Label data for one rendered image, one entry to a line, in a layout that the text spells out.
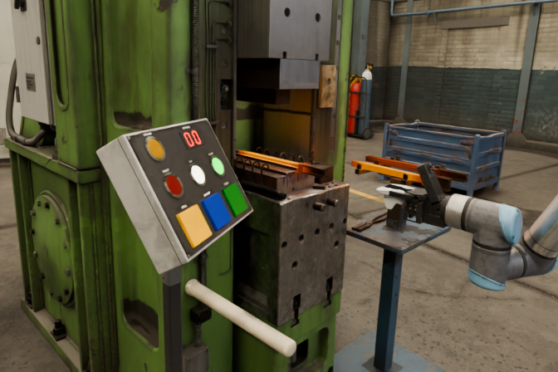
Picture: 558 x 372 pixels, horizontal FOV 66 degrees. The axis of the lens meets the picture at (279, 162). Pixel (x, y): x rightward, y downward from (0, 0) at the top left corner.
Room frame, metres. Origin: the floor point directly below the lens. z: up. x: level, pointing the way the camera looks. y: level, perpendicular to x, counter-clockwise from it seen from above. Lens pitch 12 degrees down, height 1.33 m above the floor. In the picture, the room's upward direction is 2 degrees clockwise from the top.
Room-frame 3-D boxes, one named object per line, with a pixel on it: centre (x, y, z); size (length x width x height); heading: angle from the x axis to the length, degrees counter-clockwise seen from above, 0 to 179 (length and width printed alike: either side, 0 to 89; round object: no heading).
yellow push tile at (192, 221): (0.85, 0.18, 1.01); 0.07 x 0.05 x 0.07; 161
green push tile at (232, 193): (1.03, 0.11, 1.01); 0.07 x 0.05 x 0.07; 161
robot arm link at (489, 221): (1.02, -0.54, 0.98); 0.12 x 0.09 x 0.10; 46
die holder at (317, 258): (1.64, 0.06, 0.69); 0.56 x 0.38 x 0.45; 46
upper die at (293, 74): (1.59, 0.09, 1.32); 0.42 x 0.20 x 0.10; 46
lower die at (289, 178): (1.59, 0.09, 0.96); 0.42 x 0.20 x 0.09; 46
